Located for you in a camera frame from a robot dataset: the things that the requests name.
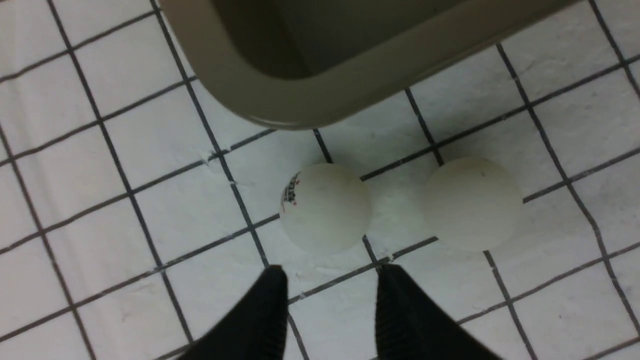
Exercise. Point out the white black-grid tablecloth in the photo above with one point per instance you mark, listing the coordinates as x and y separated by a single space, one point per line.
136 210

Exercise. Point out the white ping-pong ball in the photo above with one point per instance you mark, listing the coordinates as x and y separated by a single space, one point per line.
325 209

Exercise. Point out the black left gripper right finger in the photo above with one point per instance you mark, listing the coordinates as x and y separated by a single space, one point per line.
409 325

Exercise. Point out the white ping-pong ball plain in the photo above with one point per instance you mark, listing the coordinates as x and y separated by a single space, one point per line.
472 204

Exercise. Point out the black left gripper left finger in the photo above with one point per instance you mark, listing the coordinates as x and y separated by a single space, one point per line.
254 329

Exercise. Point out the olive plastic storage bin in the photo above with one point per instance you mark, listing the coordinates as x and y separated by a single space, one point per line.
304 64

